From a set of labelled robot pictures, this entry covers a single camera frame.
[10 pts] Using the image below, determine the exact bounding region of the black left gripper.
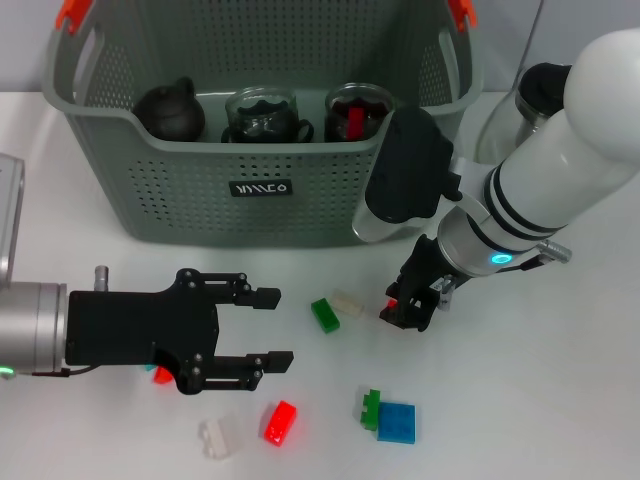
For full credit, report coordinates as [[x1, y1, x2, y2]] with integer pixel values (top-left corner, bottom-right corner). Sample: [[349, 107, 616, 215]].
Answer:
[[65, 268, 295, 396]]

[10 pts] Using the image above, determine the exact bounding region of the grey perforated storage bin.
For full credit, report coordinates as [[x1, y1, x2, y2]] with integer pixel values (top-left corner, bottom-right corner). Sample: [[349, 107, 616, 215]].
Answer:
[[40, 0, 485, 249]]

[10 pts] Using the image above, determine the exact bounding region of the bright red rectangular building block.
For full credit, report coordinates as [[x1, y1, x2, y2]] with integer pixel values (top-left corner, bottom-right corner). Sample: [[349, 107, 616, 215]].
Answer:
[[263, 399, 299, 446]]

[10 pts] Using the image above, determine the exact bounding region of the green stepped building block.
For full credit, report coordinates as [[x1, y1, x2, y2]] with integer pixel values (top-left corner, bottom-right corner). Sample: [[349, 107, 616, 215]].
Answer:
[[360, 388, 382, 431]]

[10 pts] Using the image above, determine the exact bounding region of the glass teacup with black base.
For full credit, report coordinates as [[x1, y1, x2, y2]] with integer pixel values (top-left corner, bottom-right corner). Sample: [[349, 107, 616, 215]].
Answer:
[[322, 83, 394, 134], [322, 107, 387, 144], [221, 112, 315, 145], [224, 87, 300, 136]]

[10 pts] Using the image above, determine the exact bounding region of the green rectangular building block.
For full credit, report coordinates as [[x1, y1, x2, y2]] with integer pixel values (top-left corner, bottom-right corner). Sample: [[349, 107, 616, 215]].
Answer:
[[309, 298, 341, 334]]

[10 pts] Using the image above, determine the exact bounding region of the blue square building block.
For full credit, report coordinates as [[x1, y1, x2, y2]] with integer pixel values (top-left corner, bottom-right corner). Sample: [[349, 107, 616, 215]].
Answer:
[[375, 401, 417, 444]]

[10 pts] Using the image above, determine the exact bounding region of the glass pitcher with black lid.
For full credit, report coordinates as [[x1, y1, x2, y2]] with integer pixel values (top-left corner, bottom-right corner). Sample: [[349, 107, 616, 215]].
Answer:
[[474, 62, 576, 166]]

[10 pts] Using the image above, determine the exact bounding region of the small black clay teapot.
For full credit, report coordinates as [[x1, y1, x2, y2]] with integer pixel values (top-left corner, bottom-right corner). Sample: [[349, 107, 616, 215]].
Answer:
[[132, 77, 207, 142]]

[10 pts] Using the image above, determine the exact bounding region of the dark red long building block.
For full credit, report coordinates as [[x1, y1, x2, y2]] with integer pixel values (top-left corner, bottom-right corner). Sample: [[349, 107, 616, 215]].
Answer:
[[347, 105, 366, 142]]

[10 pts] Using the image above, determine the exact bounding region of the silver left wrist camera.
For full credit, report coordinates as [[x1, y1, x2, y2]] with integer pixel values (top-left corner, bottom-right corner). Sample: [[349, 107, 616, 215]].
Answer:
[[0, 154, 26, 287]]

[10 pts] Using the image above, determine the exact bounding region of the black cable with silver plug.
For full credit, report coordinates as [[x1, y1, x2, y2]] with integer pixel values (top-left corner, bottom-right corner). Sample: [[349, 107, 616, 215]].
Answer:
[[514, 239, 574, 271], [29, 364, 96, 379]]

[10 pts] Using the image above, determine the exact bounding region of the translucent white building block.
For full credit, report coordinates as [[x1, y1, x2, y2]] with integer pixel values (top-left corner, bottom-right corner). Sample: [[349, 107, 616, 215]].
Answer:
[[330, 288, 366, 319]]

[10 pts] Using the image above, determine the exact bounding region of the silver plug on right gripper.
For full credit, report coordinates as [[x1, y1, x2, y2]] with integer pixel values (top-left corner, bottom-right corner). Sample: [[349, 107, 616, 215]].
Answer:
[[435, 277, 457, 312]]

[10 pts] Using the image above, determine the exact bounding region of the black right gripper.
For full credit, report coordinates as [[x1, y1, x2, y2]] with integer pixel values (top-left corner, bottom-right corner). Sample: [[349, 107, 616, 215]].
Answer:
[[378, 233, 459, 335]]

